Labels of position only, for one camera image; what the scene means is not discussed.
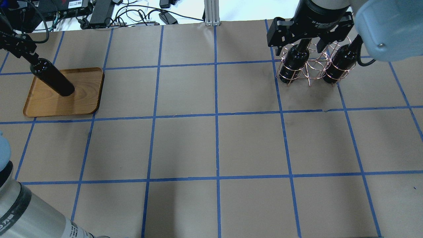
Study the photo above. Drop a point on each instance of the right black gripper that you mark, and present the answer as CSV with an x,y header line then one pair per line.
x,y
318,17

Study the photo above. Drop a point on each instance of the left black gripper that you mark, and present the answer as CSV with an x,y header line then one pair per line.
x,y
14,44

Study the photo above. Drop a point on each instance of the dark wine bottle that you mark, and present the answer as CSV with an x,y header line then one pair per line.
x,y
342,61
52,77
295,60

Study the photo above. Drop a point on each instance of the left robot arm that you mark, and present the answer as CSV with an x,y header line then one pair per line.
x,y
24,214

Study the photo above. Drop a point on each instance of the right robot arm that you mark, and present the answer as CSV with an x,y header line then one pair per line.
x,y
391,30

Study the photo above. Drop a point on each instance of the wooden tray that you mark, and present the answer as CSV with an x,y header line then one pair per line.
x,y
42,101

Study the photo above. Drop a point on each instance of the black electronics box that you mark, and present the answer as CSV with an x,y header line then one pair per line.
x,y
101,14

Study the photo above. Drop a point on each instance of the black power adapter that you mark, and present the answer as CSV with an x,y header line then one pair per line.
x,y
167,18

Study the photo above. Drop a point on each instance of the copper wire bottle basket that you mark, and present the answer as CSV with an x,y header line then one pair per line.
x,y
315,67

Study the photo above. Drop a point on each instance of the aluminium frame post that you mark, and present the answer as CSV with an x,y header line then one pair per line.
x,y
211,12

